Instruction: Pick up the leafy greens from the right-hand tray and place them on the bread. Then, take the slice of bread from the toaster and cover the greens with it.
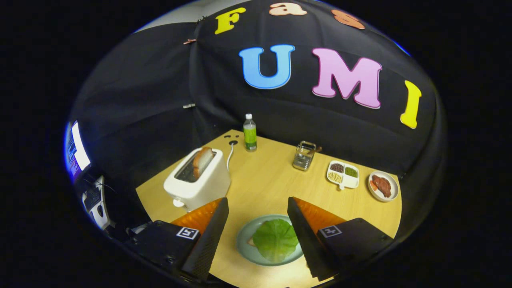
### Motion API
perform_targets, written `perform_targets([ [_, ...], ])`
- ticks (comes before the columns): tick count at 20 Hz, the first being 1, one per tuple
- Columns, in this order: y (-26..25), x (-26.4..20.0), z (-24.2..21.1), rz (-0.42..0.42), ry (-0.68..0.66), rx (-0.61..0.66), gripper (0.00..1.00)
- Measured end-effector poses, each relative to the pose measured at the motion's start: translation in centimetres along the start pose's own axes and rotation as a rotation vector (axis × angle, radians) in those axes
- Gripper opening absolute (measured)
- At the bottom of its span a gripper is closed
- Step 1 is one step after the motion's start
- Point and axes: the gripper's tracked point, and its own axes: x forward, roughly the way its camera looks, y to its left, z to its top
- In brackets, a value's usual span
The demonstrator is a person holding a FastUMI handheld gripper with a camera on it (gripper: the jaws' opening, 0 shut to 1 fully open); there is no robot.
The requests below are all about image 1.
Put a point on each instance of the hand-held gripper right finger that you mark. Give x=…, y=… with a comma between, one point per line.
x=304, y=240

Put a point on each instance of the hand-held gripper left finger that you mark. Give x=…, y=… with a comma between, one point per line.
x=210, y=244

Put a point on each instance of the green lettuce leaf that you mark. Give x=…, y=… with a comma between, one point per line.
x=276, y=240

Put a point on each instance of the toasted bread slice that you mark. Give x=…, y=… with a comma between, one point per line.
x=202, y=160

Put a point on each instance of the pale green round plate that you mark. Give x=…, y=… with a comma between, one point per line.
x=244, y=244

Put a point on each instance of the plain bread slice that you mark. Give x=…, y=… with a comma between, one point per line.
x=251, y=242

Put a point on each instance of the white toaster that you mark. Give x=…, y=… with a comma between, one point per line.
x=204, y=188

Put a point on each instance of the white divided dish with beans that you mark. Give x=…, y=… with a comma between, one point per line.
x=350, y=182

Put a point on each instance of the red meat slice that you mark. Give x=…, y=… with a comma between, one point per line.
x=382, y=185

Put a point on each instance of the round plate under meat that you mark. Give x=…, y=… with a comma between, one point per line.
x=394, y=188

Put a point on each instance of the green label drink bottle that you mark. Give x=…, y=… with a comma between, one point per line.
x=250, y=136

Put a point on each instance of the white and black device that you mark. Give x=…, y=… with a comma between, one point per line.
x=98, y=212

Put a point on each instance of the white clip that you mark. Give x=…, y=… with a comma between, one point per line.
x=188, y=105

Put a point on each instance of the black backdrop cloth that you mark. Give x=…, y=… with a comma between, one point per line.
x=160, y=100

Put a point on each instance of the computer monitor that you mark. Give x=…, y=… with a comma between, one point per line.
x=80, y=148

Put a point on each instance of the pink clip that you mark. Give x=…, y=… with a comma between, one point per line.
x=189, y=40

